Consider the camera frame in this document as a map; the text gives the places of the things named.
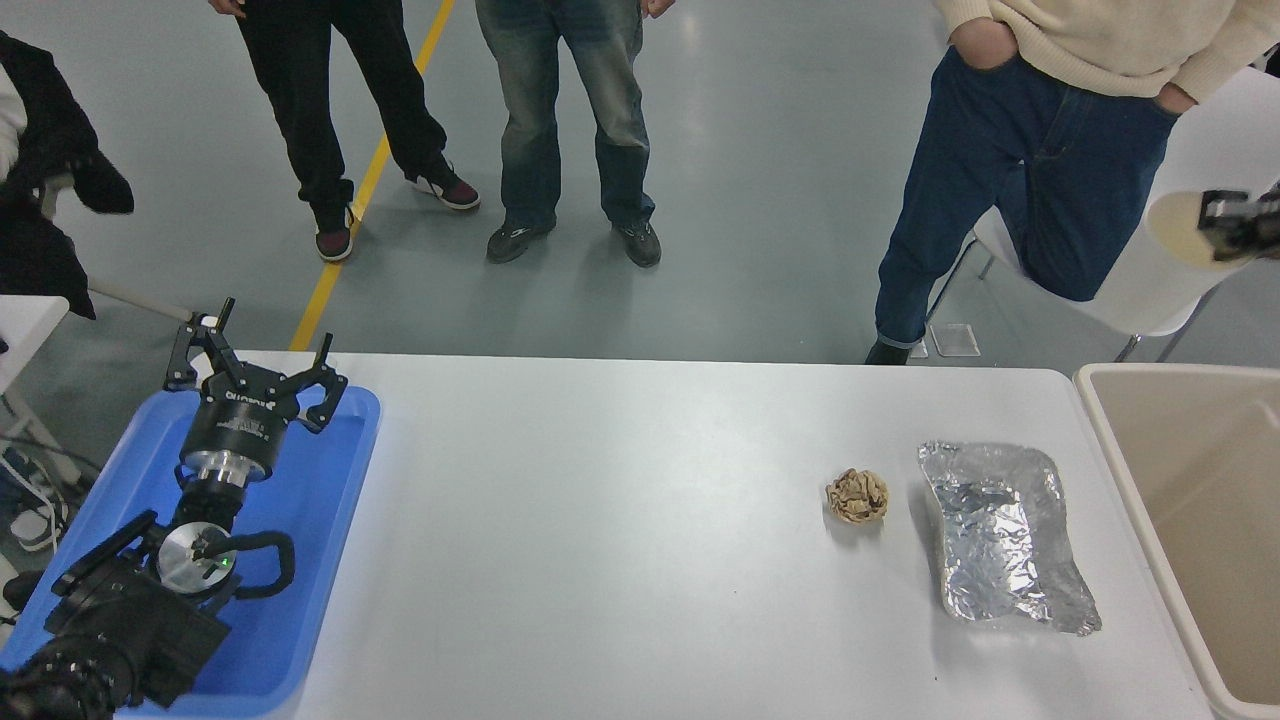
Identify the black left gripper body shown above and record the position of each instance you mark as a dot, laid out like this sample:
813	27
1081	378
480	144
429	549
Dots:
242	424

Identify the white paper cup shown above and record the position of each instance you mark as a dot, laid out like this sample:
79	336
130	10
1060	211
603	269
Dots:
1175	230

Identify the person's left hand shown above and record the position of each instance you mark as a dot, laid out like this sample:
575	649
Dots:
660	7
1176	97

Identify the person's right hand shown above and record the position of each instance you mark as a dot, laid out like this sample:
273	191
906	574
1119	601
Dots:
982	44
227	7

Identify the white plastic chair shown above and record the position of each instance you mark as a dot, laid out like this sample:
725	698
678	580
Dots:
1150	290

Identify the blue plastic tray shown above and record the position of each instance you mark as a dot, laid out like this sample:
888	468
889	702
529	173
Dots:
320	520

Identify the person leaning on chair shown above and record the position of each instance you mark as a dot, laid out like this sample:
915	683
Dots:
1050	150

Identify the small white table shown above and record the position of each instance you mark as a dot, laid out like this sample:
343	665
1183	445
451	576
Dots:
25	322

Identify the white shoe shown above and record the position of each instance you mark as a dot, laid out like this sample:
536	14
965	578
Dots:
40	535

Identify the large pale bin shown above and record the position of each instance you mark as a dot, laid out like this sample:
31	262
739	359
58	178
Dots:
1200	470

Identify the standing person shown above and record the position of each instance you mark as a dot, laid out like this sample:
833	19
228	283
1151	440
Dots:
530	100
290	100

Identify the seated person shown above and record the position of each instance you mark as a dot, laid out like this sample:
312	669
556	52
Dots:
40	130

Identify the clear square floor plate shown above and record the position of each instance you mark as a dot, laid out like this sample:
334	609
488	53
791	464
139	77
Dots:
955	340

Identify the silver foil tray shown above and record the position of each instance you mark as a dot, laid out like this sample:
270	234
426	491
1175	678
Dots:
1000	540

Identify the crumpled tan paper ball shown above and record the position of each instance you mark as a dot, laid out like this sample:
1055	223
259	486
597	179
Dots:
858	496

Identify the grey chair frame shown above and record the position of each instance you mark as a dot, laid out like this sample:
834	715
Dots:
130	298

